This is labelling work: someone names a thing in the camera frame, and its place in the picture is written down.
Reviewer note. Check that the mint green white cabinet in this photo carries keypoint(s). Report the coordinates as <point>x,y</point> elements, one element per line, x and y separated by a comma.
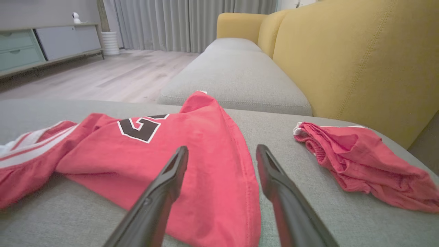
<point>51,43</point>

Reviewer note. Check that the white ribbed plant pot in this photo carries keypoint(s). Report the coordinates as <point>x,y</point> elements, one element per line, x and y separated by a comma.
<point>110,44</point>

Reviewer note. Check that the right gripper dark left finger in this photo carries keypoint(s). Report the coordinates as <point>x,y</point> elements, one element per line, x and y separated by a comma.
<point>154,206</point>

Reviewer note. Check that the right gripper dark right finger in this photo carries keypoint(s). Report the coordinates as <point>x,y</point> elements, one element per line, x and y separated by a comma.
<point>291,212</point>

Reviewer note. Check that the yellow sofa backrest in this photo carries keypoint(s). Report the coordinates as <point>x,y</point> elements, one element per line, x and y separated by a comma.
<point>360,61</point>

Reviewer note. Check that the large grey sofa seat cushion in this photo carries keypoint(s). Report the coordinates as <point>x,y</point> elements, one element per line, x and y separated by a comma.
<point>61,212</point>

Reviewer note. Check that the long narrow grey seat cushion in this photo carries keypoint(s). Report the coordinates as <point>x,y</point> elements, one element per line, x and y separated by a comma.
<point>236,75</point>

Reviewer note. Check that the red white basketball jersey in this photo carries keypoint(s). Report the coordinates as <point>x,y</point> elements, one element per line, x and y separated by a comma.
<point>212,154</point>

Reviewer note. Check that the grey pleated curtain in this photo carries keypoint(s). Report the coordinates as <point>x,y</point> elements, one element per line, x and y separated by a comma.
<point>178,24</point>

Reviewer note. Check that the brown plant trunk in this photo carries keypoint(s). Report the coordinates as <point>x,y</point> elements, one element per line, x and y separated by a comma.
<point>103,15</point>

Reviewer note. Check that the small white security camera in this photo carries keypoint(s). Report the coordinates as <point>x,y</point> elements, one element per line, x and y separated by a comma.
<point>76,18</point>

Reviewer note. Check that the red shorts white stripe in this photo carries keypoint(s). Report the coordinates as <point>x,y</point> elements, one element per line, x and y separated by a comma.
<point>363,161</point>

